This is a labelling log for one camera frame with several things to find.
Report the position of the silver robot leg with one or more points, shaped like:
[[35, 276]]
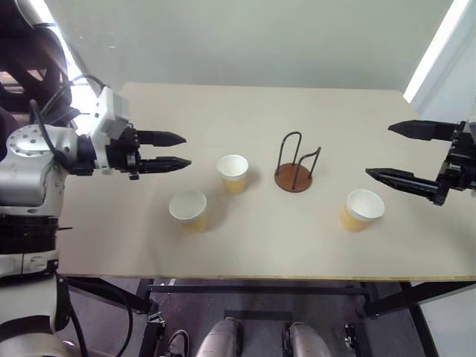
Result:
[[308, 342], [219, 340]]

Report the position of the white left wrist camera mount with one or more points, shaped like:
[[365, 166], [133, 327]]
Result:
[[108, 111]]

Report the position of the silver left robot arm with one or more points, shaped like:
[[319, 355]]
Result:
[[26, 163]]

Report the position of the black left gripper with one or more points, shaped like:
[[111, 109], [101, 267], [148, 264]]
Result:
[[124, 154]]

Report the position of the dark sneaker shoe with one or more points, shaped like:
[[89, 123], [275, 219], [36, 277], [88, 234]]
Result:
[[179, 344]]

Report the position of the black metal table frame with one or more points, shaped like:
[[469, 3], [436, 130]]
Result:
[[256, 289]]

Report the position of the silver right robot leg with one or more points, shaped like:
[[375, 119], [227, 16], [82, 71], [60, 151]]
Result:
[[308, 342]]

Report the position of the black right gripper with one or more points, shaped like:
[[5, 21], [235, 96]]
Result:
[[459, 163]]

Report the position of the silver left robot leg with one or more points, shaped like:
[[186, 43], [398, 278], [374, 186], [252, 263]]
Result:
[[219, 340]]

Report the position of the yellow paper cup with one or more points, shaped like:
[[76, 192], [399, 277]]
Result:
[[233, 175], [187, 208], [362, 208]]

